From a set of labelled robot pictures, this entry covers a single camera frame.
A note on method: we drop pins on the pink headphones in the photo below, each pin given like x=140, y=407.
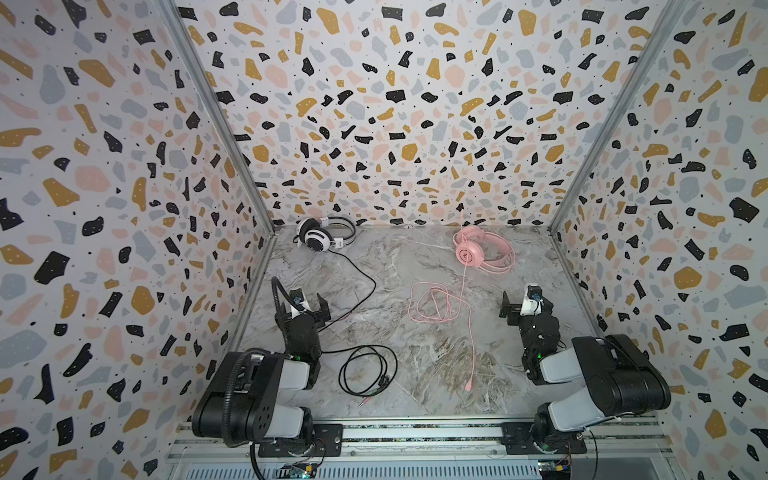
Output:
x=469, y=242

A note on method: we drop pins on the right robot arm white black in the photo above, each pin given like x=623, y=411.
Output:
x=618, y=379

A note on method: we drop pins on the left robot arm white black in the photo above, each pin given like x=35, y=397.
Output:
x=240, y=405

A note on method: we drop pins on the white black headphones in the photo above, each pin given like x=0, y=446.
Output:
x=325, y=233

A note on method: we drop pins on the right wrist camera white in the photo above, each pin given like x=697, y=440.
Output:
x=532, y=302

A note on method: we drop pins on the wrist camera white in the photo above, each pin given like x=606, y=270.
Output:
x=532, y=302
x=298, y=303

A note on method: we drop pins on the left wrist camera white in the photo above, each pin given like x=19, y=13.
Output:
x=298, y=303

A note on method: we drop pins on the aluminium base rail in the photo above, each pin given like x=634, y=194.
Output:
x=437, y=448

